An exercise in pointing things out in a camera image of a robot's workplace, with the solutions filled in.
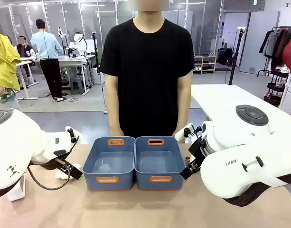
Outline blue basket orange handles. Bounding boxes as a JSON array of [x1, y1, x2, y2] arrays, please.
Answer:
[[134, 135, 187, 191], [82, 136, 136, 192]]

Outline grey stool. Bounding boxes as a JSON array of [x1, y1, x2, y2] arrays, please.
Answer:
[[69, 76, 87, 95]]

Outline person left forearm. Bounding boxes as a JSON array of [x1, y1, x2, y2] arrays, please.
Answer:
[[175, 70, 192, 133]]

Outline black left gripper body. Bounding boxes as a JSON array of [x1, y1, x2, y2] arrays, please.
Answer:
[[50, 157, 76, 175]]

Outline black bag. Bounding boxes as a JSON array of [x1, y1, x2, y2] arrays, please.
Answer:
[[217, 47, 234, 67]]

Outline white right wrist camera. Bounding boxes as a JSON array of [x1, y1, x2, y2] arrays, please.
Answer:
[[175, 123, 203, 144]]

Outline white pole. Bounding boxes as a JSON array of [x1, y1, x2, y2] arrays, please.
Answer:
[[278, 75, 291, 110]]

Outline person black t-shirt torso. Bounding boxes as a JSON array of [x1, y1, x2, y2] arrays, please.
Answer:
[[99, 16, 195, 143]]

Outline person left hand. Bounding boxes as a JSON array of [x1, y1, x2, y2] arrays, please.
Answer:
[[172, 129, 187, 144]]

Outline person right forearm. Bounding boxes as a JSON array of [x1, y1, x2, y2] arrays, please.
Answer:
[[104, 73, 125, 133]]

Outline white desk with robot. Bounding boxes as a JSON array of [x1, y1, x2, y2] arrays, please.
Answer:
[[57, 55, 94, 96]]

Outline black tripod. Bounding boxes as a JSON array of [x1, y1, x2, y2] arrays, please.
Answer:
[[227, 28, 246, 86]]

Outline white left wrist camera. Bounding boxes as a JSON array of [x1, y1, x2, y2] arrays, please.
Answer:
[[64, 125, 84, 144]]

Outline person floral shirt grey trousers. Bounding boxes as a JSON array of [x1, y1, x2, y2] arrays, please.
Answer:
[[0, 85, 22, 112]]

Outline black trolley cart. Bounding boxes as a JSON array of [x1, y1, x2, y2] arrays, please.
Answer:
[[263, 68, 290, 107]]

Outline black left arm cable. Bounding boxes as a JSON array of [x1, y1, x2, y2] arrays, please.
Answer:
[[27, 165, 73, 191]]

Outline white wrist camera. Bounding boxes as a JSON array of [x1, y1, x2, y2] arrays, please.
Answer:
[[64, 125, 84, 144], [175, 123, 203, 144]]

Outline man in light blue shirt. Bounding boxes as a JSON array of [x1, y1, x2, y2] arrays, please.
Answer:
[[30, 18, 67, 102]]

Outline white side table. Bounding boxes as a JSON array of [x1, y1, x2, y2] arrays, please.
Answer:
[[190, 84, 291, 145]]

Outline yellow jacket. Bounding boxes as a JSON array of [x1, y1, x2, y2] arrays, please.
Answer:
[[0, 31, 22, 92]]

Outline wooden shoe rack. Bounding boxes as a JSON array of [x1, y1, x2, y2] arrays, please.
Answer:
[[193, 55, 218, 75]]

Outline clothes rack with coats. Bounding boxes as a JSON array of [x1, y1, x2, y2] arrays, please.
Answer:
[[258, 26, 291, 77]]

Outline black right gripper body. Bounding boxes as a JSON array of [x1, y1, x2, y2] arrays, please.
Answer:
[[186, 139, 208, 172]]

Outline white standing desk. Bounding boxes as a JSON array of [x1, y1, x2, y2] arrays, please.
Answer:
[[15, 57, 39, 100]]

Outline white cloud plush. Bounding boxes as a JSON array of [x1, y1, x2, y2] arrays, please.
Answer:
[[55, 170, 70, 181]]

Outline seated person black jacket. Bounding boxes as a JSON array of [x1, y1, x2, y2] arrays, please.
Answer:
[[16, 35, 38, 89]]

